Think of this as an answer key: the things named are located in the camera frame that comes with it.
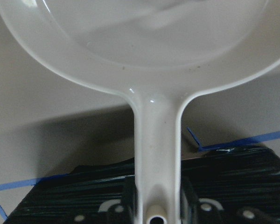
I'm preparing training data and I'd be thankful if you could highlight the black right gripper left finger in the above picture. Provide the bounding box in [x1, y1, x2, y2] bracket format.
[121, 179, 138, 224]

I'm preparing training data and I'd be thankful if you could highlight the beige plastic dustpan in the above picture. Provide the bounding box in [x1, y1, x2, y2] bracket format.
[0, 0, 280, 224]

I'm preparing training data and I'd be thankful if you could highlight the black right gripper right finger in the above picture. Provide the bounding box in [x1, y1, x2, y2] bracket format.
[180, 176, 198, 222]

